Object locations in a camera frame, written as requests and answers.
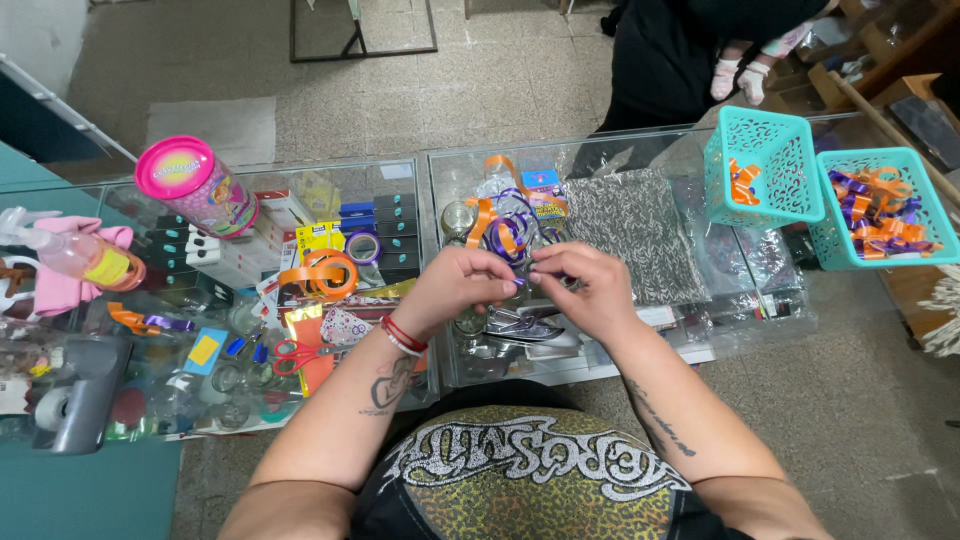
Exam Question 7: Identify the person's right hand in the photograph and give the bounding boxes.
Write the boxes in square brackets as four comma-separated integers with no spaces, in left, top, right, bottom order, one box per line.
[526,240,642,348]

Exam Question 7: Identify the pink cloth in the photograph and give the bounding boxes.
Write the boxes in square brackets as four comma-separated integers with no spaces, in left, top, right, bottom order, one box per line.
[31,216,136,318]

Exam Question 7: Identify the red and white wrist bracelets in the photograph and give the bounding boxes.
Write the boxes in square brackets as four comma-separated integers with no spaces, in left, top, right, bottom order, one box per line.
[378,314,430,358]

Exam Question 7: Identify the person's left hand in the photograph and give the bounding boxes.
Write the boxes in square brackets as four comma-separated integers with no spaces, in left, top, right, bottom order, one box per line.
[389,246,522,344]

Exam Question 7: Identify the pink lidded round tin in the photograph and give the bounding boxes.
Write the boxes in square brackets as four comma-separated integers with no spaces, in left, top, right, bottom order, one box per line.
[134,135,260,240]

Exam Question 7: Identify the wooden stick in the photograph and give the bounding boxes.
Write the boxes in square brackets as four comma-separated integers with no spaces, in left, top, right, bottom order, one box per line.
[826,70,960,211]

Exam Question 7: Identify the glass display counter with goods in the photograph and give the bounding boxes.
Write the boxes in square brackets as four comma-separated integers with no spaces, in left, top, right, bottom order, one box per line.
[426,111,901,390]
[0,156,441,444]

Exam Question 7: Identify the purple ribbon roll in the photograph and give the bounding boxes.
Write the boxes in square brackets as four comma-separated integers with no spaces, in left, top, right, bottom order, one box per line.
[344,229,384,267]

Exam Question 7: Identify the wooden shelf with goods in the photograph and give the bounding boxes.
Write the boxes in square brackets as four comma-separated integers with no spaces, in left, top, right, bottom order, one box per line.
[765,0,960,151]

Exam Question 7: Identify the white mop head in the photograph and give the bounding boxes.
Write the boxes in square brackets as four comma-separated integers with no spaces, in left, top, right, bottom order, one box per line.
[916,264,960,358]

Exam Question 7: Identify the small orange purple ribbon bow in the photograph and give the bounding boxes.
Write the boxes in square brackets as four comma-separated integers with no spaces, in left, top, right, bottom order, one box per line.
[107,301,195,336]

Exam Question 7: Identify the orange and purple ribbon bow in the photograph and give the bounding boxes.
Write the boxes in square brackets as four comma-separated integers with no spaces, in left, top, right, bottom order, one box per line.
[463,154,571,289]

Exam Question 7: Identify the heap of orange purple bows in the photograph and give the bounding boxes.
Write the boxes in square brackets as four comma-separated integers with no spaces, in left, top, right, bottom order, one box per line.
[828,165,945,261]

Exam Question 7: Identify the black metal frame stand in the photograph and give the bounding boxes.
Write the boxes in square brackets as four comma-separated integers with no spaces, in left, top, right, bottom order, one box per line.
[289,0,439,64]

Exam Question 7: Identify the orange ribbon roll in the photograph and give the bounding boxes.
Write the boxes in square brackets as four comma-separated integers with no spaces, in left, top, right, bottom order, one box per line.
[277,249,360,303]

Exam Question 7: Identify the grey tape dispenser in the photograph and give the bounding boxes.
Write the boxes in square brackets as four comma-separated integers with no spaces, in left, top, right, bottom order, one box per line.
[31,334,133,456]

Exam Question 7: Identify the person's black printed shirt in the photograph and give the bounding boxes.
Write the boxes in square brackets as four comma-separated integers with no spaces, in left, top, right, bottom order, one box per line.
[349,378,740,540]

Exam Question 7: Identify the clear spray bottle orange liquid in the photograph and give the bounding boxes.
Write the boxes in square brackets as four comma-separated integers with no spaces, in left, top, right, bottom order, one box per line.
[0,207,147,293]

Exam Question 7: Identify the red handled scissors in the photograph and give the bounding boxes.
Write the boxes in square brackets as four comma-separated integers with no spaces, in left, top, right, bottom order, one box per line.
[271,339,361,377]

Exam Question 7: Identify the turquoise plastic basket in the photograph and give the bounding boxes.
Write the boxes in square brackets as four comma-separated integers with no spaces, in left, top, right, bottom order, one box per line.
[702,105,826,230]
[808,147,960,272]

